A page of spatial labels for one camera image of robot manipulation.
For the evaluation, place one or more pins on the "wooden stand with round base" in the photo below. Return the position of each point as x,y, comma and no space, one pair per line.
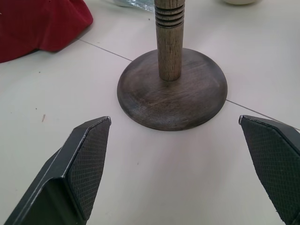
170,93

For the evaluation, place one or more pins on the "red baseball cap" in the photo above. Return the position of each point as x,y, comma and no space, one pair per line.
39,25

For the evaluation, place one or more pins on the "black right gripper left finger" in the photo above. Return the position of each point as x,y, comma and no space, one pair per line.
77,168

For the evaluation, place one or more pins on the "clear plastic bag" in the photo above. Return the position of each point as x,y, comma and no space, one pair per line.
134,4

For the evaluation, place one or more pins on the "white round bowl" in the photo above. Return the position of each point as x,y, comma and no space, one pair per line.
239,1

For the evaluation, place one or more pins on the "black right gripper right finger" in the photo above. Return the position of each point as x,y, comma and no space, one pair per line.
276,164

